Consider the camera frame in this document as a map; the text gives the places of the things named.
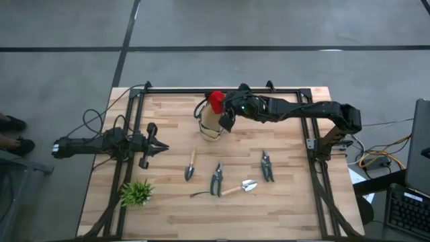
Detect white cable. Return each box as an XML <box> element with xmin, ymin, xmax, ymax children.
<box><xmin>347</xmin><ymin>133</ymin><xmax>366</xmax><ymax>166</ymax></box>

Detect small green artificial plant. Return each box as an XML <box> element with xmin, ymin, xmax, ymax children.
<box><xmin>119</xmin><ymin>179</ymin><xmax>155</xmax><ymax>208</ymax></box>

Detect narrow dark-bladed wooden trowel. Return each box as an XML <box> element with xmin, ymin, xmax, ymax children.
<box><xmin>183</xmin><ymin>145</ymin><xmax>198</xmax><ymax>182</ymax></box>

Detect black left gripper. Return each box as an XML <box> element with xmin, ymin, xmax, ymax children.
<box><xmin>138</xmin><ymin>122</ymin><xmax>170</xmax><ymax>170</ymax></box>

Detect black-handled pruning shears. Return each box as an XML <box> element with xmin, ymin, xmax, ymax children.
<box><xmin>189</xmin><ymin>161</ymin><xmax>225</xmax><ymax>199</ymax></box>

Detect wide silver wooden-handled trowel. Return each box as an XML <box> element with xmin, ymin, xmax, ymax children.
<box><xmin>220</xmin><ymin>179</ymin><xmax>259</xmax><ymax>198</ymax></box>

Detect black power box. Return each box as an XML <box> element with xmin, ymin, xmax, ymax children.
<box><xmin>368</xmin><ymin>156</ymin><xmax>392</xmax><ymax>171</ymax></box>

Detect white paper sheet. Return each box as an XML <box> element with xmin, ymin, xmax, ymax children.
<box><xmin>348</xmin><ymin>167</ymin><xmax>376</xmax><ymax>204</ymax></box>

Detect red gardening glove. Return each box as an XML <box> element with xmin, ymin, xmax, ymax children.
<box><xmin>207</xmin><ymin>91</ymin><xmax>226</xmax><ymax>115</ymax></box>

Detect black side desk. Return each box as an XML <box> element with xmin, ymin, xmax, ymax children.
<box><xmin>352</xmin><ymin>169</ymin><xmax>407</xmax><ymax>196</ymax></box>

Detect beige green gardening bag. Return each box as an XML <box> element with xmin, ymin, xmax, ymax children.
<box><xmin>193</xmin><ymin>96</ymin><xmax>226</xmax><ymax>143</ymax></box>

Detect open laptop computer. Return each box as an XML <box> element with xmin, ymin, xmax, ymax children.
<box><xmin>382</xmin><ymin>97</ymin><xmax>430</xmax><ymax>240</ymax></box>

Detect black aluminium table frame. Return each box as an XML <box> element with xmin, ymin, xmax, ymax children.
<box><xmin>76</xmin><ymin>79</ymin><xmax>367</xmax><ymax>241</ymax></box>

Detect grey metal stand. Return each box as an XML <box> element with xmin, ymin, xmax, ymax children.
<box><xmin>0</xmin><ymin>149</ymin><xmax>55</xmax><ymax>242</ymax></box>

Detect person's black shoe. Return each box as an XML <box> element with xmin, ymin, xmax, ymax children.
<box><xmin>0</xmin><ymin>114</ymin><xmax>28</xmax><ymax>132</ymax></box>
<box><xmin>0</xmin><ymin>134</ymin><xmax>36</xmax><ymax>157</ymax></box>

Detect yellow cable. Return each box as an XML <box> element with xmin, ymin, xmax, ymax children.
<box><xmin>358</xmin><ymin>134</ymin><xmax>413</xmax><ymax>170</ymax></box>

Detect green-handled pruning shears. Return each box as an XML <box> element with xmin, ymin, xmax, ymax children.
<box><xmin>260</xmin><ymin>149</ymin><xmax>275</xmax><ymax>184</ymax></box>

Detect grey cable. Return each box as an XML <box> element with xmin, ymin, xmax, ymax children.
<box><xmin>361</xmin><ymin>117</ymin><xmax>415</xmax><ymax>128</ymax></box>

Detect black cable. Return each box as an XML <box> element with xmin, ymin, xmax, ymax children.
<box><xmin>65</xmin><ymin>83</ymin><xmax>147</xmax><ymax>138</ymax></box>
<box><xmin>112</xmin><ymin>114</ymin><xmax>135</xmax><ymax>135</ymax></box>

